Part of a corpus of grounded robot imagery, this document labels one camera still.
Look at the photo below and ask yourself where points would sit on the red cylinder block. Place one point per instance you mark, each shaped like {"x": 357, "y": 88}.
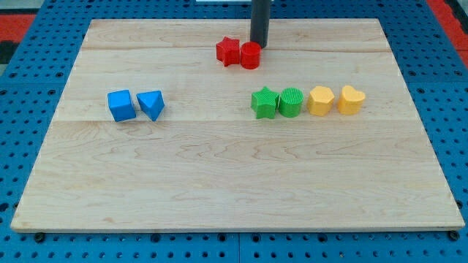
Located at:
{"x": 250, "y": 55}

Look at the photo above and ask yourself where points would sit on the green star block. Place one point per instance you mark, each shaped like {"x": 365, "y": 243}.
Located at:
{"x": 264, "y": 103}

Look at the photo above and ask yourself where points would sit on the light wooden board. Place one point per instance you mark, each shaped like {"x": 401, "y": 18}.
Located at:
{"x": 207, "y": 164}

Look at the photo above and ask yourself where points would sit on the green cylinder block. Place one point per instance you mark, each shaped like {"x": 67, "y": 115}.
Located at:
{"x": 290, "y": 104}

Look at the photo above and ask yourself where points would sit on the red star block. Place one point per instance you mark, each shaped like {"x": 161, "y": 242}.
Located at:
{"x": 228, "y": 51}

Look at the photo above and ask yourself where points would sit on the blue triangular prism block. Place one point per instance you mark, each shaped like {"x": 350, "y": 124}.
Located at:
{"x": 151, "y": 103}

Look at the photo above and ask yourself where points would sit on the yellow hexagon block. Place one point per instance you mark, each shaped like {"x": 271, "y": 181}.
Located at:
{"x": 320, "y": 101}

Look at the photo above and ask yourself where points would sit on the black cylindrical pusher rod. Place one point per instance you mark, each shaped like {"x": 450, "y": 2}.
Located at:
{"x": 260, "y": 16}

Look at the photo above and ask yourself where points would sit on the blue cube block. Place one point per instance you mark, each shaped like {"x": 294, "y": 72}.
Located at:
{"x": 120, "y": 105}

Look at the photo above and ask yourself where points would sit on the yellow heart block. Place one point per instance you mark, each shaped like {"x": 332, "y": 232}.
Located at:
{"x": 350, "y": 100}

